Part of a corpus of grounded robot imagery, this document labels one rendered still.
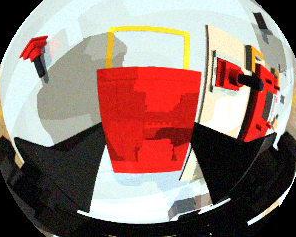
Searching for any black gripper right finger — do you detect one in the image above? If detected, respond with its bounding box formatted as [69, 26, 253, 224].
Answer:
[189, 122, 277, 206]

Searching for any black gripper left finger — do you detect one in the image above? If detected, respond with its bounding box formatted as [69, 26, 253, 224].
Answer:
[14, 122, 106, 214]

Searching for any yellow rectangular outline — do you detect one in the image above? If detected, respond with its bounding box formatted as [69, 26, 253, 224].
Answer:
[106, 25, 190, 70]

